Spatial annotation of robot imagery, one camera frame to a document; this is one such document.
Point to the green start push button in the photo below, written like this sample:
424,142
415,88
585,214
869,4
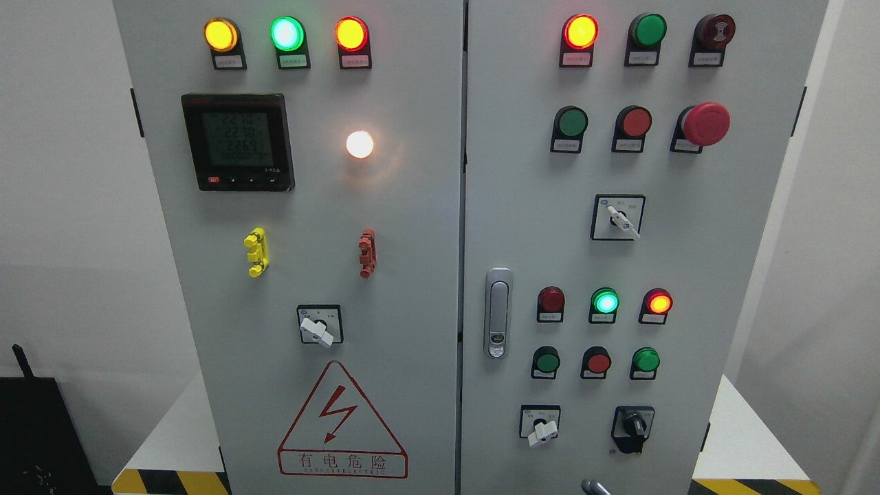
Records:
545,363

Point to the green push button upper row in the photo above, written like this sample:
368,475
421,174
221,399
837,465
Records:
569,126

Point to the red stop push button lower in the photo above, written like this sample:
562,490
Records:
596,362

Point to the red push button upper row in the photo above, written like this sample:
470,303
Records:
630,129

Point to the green push button lower right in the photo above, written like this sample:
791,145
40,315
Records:
644,364

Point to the red emergency stop mushroom button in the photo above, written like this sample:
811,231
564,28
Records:
699,126

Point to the red test terminal block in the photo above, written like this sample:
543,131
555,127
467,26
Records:
368,253

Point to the red indicator lower row left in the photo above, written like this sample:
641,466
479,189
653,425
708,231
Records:
550,305

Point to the white lit indicator lamp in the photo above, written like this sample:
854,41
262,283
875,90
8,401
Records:
360,144

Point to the grey left cabinet door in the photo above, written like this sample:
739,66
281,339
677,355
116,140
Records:
401,324

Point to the grey cabinet door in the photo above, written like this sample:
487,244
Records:
401,324
531,210

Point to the green indicator lower row middle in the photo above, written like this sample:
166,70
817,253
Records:
604,306

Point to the yellow test terminal block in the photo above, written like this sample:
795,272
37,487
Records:
255,244

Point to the grey right cabinet door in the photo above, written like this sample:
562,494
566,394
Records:
531,210

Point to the red electrical hazard warning sticker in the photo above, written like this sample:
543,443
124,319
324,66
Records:
338,432

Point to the red lit indicator lower right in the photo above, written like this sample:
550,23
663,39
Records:
656,304

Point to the black digital power meter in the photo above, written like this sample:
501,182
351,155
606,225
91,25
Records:
239,141

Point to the orange-red indicator light left door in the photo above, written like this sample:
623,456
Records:
353,40

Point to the red lit indicator right door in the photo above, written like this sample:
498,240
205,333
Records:
577,41

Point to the green lit indicator light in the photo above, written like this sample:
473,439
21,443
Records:
289,39

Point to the green unlit indicator top right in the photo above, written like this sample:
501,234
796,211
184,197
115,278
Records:
644,40

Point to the yellow indicator light top left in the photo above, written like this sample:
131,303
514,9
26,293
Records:
226,47

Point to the dark red buzzer alarm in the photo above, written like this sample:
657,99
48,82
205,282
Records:
711,37

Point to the white cabinet base platform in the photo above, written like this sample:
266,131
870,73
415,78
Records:
740,456

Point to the black box with antenna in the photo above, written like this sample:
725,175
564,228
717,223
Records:
40,449

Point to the silver cabinet door handle lock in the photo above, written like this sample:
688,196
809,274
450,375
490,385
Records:
497,304

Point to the left door white selector switch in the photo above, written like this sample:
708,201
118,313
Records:
320,324

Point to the upper right white selector switch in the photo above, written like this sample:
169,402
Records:
617,217

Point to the lower white selector switch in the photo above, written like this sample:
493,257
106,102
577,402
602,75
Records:
539,423

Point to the black knob selector switch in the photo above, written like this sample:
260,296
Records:
631,427

